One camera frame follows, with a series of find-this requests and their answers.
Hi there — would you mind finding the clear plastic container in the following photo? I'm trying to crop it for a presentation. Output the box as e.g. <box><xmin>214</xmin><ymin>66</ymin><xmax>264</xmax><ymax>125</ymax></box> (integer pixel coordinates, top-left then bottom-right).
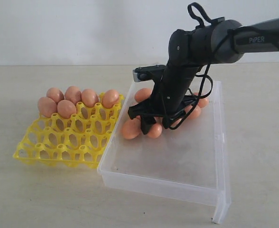
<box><xmin>97</xmin><ymin>81</ymin><xmax>231</xmax><ymax>224</ymax></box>

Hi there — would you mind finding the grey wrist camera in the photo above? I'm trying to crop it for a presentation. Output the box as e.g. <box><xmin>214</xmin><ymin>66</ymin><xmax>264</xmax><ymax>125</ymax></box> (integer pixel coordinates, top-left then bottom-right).
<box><xmin>132</xmin><ymin>65</ymin><xmax>166</xmax><ymax>83</ymax></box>

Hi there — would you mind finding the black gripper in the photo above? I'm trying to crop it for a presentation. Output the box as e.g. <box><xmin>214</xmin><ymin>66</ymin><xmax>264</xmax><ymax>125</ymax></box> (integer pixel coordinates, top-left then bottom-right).
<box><xmin>128</xmin><ymin>90</ymin><xmax>199</xmax><ymax>135</ymax></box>

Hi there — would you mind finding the black cable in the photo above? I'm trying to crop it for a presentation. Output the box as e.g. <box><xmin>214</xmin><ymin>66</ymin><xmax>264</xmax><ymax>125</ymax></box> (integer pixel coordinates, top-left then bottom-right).
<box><xmin>163</xmin><ymin>2</ymin><xmax>279</xmax><ymax>130</ymax></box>

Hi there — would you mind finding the yellow plastic egg tray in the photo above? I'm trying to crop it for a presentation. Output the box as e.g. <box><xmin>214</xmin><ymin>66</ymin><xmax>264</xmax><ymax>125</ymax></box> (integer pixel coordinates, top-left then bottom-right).
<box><xmin>13</xmin><ymin>95</ymin><xmax>124</xmax><ymax>169</ymax></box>

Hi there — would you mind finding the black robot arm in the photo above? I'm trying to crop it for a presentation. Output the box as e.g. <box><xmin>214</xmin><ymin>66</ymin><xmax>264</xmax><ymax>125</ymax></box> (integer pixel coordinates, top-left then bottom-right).
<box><xmin>128</xmin><ymin>18</ymin><xmax>279</xmax><ymax>134</ymax></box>

